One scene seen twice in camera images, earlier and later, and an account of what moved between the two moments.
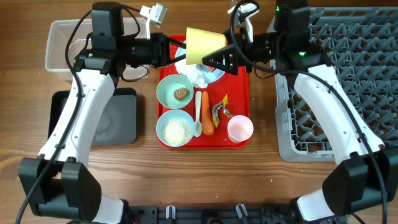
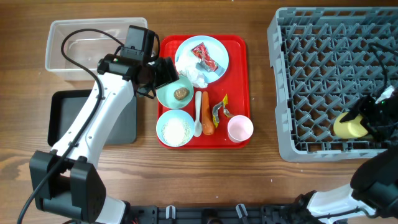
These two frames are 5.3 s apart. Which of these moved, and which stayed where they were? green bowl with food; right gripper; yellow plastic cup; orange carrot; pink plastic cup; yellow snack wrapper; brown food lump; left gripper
Moved: right gripper; left gripper; yellow plastic cup
Stayed: green bowl with food; brown food lump; pink plastic cup; yellow snack wrapper; orange carrot
